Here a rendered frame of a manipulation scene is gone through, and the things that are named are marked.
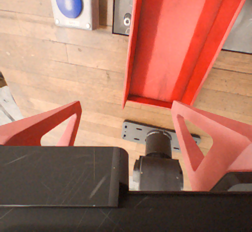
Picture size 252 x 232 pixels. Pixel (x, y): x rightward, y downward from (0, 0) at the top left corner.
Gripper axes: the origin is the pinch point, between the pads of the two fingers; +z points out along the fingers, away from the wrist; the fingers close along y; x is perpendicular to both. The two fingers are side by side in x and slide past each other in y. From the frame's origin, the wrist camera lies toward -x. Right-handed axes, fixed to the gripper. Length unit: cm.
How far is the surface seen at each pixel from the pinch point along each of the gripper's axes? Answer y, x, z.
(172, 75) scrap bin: -8.8, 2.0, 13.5
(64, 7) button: 9.2, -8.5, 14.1
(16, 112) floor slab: 164, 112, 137
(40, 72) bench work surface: 21.1, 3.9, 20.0
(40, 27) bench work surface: 16.9, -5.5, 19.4
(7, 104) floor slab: 173, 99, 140
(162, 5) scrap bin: -5.4, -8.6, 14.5
